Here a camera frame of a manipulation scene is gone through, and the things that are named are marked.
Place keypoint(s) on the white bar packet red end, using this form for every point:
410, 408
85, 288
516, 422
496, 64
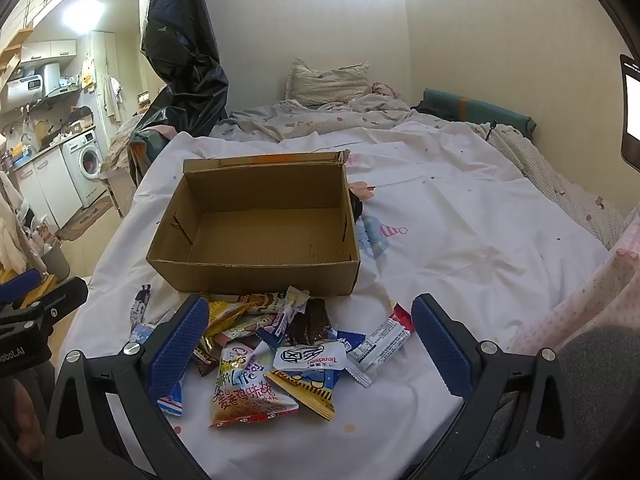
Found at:
380, 345

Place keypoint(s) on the cardboard box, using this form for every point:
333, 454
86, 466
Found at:
260, 235

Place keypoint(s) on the yellow chip bag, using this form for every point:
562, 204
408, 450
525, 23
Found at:
250, 390

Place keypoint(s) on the navy and white bar packet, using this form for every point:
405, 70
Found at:
141, 305

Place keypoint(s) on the small white and green packet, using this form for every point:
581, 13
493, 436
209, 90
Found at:
295, 300

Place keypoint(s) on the white base cabinets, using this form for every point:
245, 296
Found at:
45, 185

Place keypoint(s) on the person's grey pants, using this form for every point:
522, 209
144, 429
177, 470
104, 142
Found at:
600, 385

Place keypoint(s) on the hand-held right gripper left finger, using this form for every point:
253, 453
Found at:
177, 345

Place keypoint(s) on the floral duvet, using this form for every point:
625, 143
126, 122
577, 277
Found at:
300, 117

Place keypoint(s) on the cream cartoon snack packet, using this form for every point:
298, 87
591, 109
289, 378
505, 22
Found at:
242, 329

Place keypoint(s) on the round ceiling light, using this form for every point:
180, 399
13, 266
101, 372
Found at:
82, 12

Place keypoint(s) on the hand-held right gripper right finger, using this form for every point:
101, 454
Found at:
442, 345

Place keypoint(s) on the grey trash bin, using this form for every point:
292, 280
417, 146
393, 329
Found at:
55, 260

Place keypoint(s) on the yellow and blue snack packet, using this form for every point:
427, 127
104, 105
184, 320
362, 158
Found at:
307, 392

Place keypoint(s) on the beige crumpled cloth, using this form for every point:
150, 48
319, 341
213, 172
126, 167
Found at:
119, 145

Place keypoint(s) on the dark grey cloth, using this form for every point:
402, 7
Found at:
357, 207

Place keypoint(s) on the black hanging plastic cover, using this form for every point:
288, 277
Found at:
180, 50

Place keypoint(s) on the white washing machine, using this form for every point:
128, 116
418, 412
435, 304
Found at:
85, 160

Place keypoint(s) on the pink cloth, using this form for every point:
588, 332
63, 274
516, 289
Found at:
382, 90

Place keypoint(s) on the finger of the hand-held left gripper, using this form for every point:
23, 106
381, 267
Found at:
20, 284
55, 302

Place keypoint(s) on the white water heater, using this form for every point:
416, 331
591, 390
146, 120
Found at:
30, 85

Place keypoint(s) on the white wall cabinet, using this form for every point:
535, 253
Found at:
47, 50

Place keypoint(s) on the red cake packet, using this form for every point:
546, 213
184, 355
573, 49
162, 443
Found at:
262, 302

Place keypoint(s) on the tall white cabinet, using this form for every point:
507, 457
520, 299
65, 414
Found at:
105, 75

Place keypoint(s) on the navy snack packet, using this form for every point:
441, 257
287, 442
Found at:
272, 334

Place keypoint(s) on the green mat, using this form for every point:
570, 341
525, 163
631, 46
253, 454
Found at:
475, 110

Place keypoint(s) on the small blue snack packet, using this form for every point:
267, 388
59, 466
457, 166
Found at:
352, 340

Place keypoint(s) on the tablet screen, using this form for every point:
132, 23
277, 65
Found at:
631, 105

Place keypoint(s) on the beige pillow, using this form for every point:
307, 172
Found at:
325, 82

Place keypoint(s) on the dark brown chocolate packet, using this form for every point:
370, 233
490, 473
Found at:
307, 325

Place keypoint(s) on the person's left hand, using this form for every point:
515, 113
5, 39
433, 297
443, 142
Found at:
27, 410

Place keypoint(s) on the pink dotted quilt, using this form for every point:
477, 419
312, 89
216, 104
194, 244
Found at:
575, 300

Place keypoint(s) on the brown floor rug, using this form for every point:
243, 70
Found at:
82, 217

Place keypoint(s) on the white sachet with black print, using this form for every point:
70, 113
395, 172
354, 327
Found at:
307, 357

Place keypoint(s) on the wooden loft stairs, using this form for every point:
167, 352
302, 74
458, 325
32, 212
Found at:
30, 5

